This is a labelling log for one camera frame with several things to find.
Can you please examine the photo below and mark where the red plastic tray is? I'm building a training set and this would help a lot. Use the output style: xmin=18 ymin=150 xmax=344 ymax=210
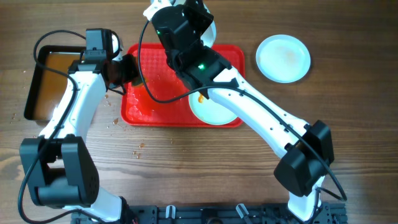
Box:
xmin=120 ymin=42 xmax=246 ymax=129

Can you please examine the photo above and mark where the left black cable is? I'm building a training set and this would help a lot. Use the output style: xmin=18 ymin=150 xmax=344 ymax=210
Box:
xmin=17 ymin=29 xmax=125 ymax=224

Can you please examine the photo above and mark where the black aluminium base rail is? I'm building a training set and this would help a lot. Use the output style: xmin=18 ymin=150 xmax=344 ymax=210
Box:
xmin=70 ymin=202 xmax=348 ymax=224

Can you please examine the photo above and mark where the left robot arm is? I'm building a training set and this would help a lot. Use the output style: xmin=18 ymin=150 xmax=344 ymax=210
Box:
xmin=17 ymin=29 xmax=139 ymax=223

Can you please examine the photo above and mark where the light blue plate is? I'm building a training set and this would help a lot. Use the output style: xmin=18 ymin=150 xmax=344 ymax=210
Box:
xmin=256 ymin=34 xmax=312 ymax=83
xmin=188 ymin=92 xmax=237 ymax=126
xmin=149 ymin=0 xmax=218 ymax=49

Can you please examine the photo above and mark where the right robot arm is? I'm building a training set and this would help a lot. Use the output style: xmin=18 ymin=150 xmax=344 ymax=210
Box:
xmin=143 ymin=1 xmax=335 ymax=223

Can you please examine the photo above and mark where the black water tray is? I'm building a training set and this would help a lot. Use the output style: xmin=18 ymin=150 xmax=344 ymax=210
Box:
xmin=24 ymin=45 xmax=85 ymax=121

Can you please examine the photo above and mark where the orange green sponge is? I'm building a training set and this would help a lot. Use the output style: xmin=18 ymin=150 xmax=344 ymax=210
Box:
xmin=131 ymin=76 xmax=147 ymax=86

